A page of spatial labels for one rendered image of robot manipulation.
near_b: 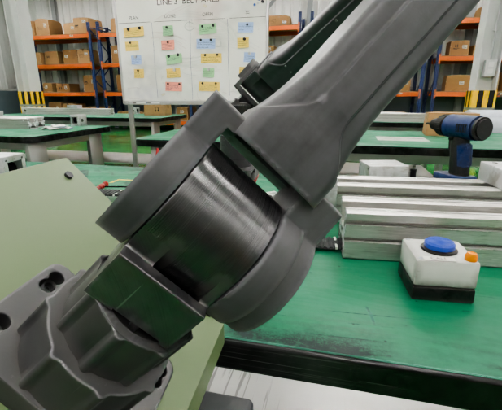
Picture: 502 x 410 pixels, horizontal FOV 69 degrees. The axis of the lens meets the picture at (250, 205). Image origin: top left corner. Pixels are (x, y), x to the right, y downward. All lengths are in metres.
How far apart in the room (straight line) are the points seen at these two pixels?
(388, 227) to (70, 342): 0.52
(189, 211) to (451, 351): 0.37
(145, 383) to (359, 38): 0.23
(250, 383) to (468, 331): 0.81
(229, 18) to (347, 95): 3.49
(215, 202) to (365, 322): 0.35
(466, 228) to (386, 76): 0.49
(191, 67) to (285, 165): 3.57
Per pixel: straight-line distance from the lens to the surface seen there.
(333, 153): 0.20
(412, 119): 4.09
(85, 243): 0.35
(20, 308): 0.27
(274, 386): 1.21
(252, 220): 0.19
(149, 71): 3.94
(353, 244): 0.64
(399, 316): 0.52
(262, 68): 0.60
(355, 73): 0.21
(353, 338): 0.46
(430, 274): 0.55
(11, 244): 0.32
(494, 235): 0.69
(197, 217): 0.18
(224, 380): 1.23
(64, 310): 0.24
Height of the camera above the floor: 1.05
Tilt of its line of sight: 17 degrees down
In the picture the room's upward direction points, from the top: straight up
